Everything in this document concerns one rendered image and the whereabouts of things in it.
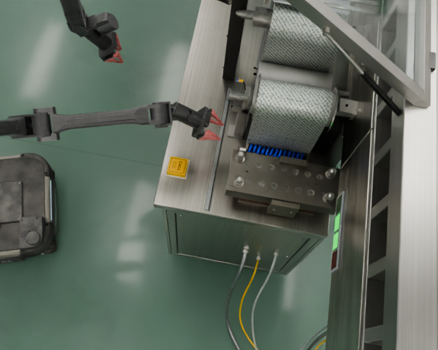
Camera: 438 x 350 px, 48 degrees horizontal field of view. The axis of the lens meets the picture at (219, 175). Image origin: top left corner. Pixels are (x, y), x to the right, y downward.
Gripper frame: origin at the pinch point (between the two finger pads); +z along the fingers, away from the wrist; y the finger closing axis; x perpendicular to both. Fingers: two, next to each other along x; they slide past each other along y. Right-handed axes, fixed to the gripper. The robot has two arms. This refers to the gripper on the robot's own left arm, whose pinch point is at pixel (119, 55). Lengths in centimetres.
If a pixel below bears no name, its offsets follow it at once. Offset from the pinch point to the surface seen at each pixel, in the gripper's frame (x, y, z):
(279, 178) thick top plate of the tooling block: -45, -58, 26
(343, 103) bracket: -74, -44, 12
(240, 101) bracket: -41, -31, 11
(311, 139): -60, -49, 22
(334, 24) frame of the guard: -82, -58, -51
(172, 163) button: -7.7, -42.7, 17.3
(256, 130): -43, -43, 14
